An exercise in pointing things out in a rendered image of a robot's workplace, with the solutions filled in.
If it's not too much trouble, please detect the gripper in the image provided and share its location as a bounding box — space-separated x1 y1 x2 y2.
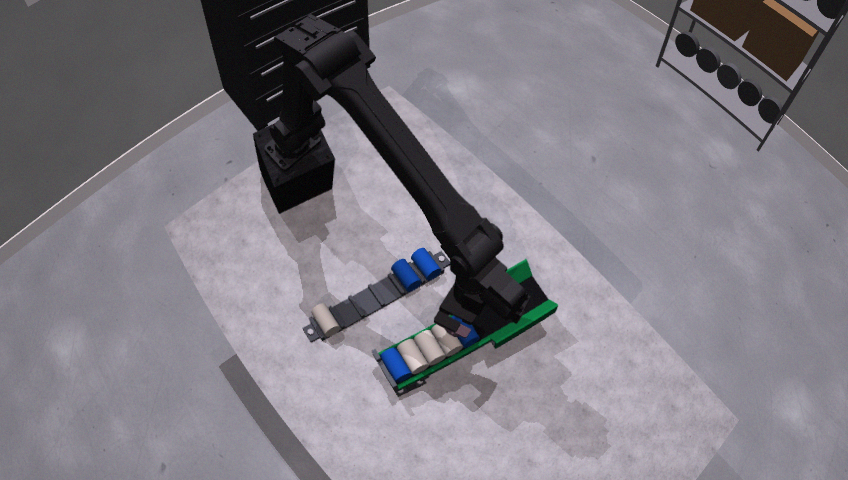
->
434 277 482 338

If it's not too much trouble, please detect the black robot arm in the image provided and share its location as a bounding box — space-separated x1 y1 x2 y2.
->
265 14 531 324

